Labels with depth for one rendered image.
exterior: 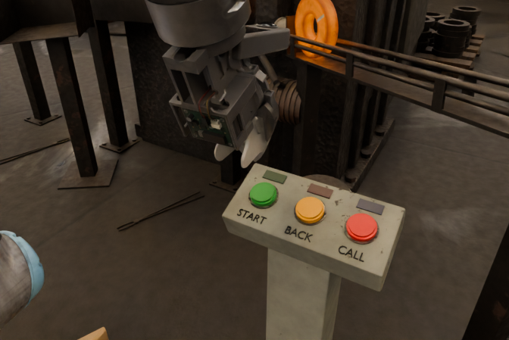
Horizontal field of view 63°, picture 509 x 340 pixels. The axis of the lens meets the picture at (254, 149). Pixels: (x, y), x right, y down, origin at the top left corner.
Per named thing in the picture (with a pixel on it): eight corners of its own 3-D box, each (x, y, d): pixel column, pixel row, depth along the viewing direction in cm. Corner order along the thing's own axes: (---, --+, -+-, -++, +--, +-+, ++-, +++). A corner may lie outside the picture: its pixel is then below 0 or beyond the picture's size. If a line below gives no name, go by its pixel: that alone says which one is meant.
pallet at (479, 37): (289, 55, 310) (292, -7, 287) (332, 31, 370) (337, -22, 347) (464, 88, 256) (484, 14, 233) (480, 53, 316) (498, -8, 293)
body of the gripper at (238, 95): (183, 139, 47) (143, 51, 38) (221, 91, 52) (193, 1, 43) (242, 156, 44) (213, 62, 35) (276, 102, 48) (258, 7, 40)
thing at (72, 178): (59, 163, 182) (10, -11, 146) (120, 160, 184) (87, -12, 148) (43, 190, 165) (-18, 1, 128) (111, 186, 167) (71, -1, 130)
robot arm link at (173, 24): (178, -48, 40) (266, -45, 36) (192, -2, 44) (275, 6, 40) (120, 0, 35) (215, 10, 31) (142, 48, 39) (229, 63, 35)
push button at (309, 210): (303, 199, 62) (301, 192, 61) (328, 207, 60) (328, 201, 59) (291, 220, 60) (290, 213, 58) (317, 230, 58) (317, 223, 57)
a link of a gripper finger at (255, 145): (237, 185, 53) (219, 136, 46) (257, 152, 56) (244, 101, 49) (258, 192, 52) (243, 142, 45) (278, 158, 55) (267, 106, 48)
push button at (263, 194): (258, 185, 65) (257, 177, 64) (282, 192, 63) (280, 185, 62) (246, 204, 63) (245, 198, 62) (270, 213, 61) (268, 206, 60)
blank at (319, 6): (313, 64, 114) (304, 66, 113) (299, 10, 115) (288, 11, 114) (345, 43, 100) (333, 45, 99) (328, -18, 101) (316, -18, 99)
